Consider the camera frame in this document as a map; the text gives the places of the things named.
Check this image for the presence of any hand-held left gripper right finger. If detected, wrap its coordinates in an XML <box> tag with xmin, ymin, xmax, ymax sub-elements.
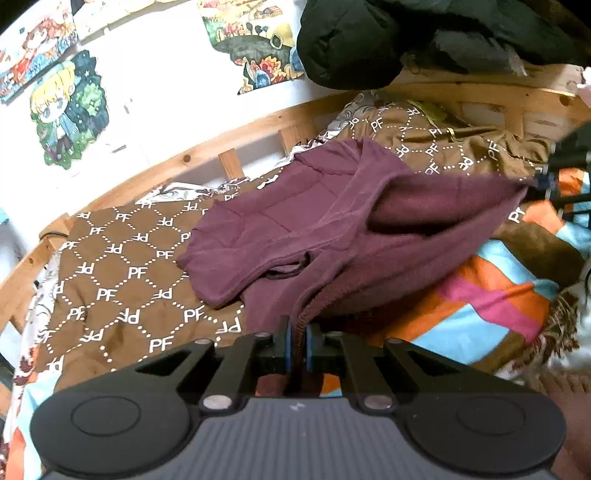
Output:
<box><xmin>305</xmin><ymin>325</ymin><xmax>505</xmax><ymax>412</ymax></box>

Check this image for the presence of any maroon long-sleeved shirt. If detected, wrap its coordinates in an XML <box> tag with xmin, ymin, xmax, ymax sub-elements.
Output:
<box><xmin>177</xmin><ymin>137</ymin><xmax>534</xmax><ymax>398</ymax></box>

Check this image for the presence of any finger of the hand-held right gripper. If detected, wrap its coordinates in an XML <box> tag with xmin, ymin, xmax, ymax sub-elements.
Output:
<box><xmin>529</xmin><ymin>172</ymin><xmax>591</xmax><ymax>217</ymax></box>

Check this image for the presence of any brown patterned striped blanket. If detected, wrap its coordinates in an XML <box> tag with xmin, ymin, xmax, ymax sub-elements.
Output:
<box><xmin>18</xmin><ymin>99</ymin><xmax>591</xmax><ymax>480</ymax></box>

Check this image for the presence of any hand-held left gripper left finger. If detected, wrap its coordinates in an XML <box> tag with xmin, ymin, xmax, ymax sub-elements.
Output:
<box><xmin>124</xmin><ymin>316</ymin><xmax>293</xmax><ymax>415</ymax></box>

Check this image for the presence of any grey furry cloth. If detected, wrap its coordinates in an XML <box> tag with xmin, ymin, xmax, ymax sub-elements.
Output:
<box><xmin>431</xmin><ymin>28</ymin><xmax>529</xmax><ymax>77</ymax></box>

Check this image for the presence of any red-haired cartoon poster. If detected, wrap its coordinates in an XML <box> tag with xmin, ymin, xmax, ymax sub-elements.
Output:
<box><xmin>0</xmin><ymin>14</ymin><xmax>80</xmax><ymax>106</ymax></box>

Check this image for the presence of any black puffy jacket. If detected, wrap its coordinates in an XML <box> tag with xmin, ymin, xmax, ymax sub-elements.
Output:
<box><xmin>295</xmin><ymin>0</ymin><xmax>591</xmax><ymax>91</ymax></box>

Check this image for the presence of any colourful landscape poster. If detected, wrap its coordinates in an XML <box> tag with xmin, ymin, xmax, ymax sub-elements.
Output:
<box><xmin>198</xmin><ymin>0</ymin><xmax>306</xmax><ymax>96</ymax></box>

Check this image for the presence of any fringed floral cloth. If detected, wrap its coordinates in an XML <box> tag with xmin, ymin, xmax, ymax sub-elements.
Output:
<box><xmin>502</xmin><ymin>281</ymin><xmax>591</xmax><ymax>385</ymax></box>

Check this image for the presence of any wooden bed frame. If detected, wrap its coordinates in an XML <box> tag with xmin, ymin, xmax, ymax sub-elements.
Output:
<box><xmin>0</xmin><ymin>62</ymin><xmax>591</xmax><ymax>342</ymax></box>

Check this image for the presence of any yellow-green cloth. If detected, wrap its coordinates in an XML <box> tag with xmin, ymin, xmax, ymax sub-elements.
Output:
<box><xmin>409</xmin><ymin>98</ymin><xmax>452</xmax><ymax>126</ymax></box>

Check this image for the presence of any blond cartoon character poster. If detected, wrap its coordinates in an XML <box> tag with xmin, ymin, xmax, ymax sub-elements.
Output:
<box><xmin>29</xmin><ymin>50</ymin><xmax>112</xmax><ymax>172</ymax></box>

